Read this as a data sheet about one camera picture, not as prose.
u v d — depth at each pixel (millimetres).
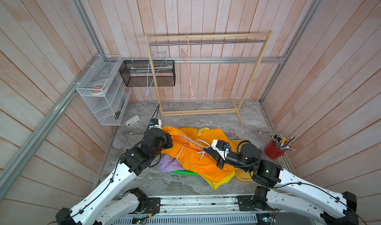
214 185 687
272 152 857
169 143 627
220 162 560
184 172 753
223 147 520
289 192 479
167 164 767
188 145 742
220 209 730
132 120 1038
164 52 906
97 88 731
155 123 624
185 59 991
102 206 415
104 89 718
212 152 546
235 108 1133
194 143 783
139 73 1063
